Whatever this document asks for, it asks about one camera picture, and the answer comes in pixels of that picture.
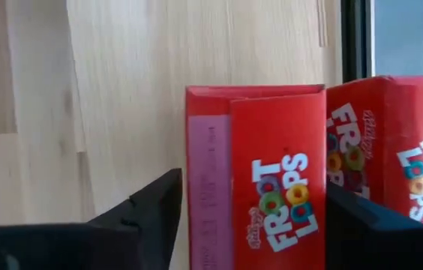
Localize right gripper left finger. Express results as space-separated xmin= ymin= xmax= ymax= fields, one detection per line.
xmin=0 ymin=167 xmax=183 ymax=270

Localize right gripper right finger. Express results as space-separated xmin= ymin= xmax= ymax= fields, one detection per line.
xmin=325 ymin=181 xmax=423 ymax=270

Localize black metal rig frame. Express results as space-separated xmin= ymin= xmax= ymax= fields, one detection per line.
xmin=340 ymin=0 xmax=374 ymax=85

